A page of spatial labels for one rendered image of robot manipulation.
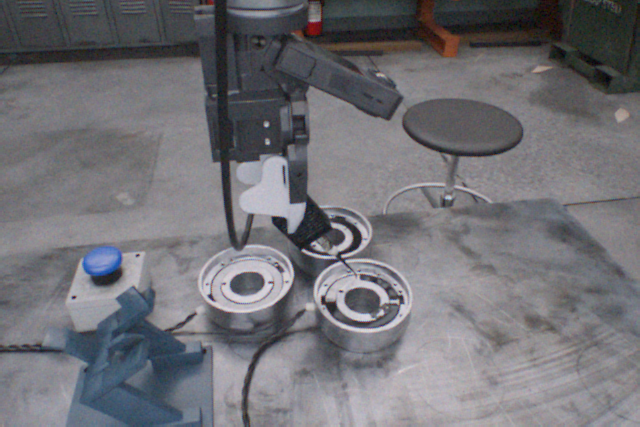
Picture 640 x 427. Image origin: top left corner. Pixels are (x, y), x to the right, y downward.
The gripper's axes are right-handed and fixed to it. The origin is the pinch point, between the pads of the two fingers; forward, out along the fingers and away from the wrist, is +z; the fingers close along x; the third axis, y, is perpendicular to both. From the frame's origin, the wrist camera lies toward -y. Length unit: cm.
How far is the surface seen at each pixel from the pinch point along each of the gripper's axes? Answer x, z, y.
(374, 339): 8.4, 10.4, -6.4
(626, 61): -208, 73, -229
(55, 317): -3.4, 13.4, 26.8
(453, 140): -65, 32, -50
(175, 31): -324, 73, 39
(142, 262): -5.6, 8.9, 17.0
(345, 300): 2.0, 11.5, -5.0
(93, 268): -2.4, 6.1, 20.9
